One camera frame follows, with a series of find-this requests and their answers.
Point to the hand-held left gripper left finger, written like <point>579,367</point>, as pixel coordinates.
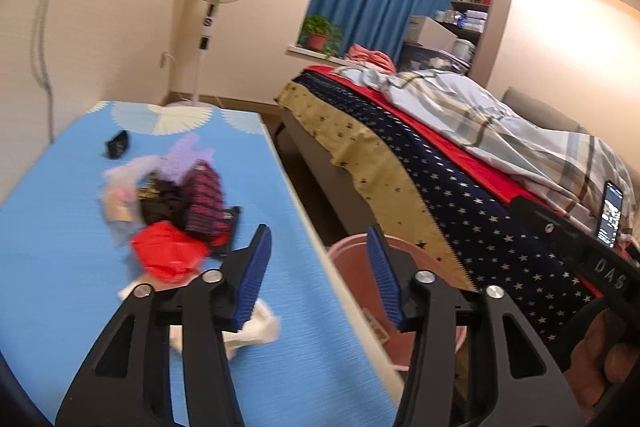
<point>255,277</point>

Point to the small black packet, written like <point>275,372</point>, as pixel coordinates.
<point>117,144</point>

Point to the wooden storage shelf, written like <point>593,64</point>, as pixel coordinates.
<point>472,7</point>

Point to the plaid duvet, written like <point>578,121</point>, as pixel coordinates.
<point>475,107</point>

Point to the blue ironing board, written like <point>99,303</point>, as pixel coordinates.
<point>320,247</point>

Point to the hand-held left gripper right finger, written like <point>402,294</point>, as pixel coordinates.
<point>382,277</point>

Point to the potted green plant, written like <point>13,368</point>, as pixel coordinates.
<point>320,34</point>

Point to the clear plastic bag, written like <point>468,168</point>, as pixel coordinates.
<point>120,192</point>

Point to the white cardboard box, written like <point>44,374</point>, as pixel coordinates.
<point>432,32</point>

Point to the white tissue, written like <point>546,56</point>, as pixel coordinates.
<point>255,332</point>

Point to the dark patterned cloth scrap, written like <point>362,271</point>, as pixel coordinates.
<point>202,199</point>

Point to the dark patterned storage box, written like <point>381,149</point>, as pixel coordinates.
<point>420,54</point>

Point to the person's right hand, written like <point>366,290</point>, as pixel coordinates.
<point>595,357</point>

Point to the pink plastic bucket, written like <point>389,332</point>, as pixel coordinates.
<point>350,257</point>

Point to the white plastic container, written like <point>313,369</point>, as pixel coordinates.
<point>462,49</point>

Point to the red plastic bag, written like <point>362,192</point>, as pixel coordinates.
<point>167,249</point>

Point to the black wrapper with red label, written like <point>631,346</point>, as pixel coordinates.
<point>225,227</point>

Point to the white window sill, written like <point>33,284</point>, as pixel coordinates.
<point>310,54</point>

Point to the grey headboard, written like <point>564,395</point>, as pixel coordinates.
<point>540,107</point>

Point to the blue patterned table mat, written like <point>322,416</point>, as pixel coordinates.
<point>75,232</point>

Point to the yellow star sheet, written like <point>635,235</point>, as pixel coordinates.
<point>370,147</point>

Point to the red blanket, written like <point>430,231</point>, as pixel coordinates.
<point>415,117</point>

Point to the pink folded clothing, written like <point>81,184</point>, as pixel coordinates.
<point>370,56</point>

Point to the gold black snack wrapper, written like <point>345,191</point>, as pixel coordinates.
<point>155,197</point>

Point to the grey bed frame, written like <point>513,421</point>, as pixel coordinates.
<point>320,157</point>

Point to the black smartphone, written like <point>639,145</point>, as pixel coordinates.
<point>611,219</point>

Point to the clear plastic wrapper trash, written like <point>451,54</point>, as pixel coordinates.
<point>187,157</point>

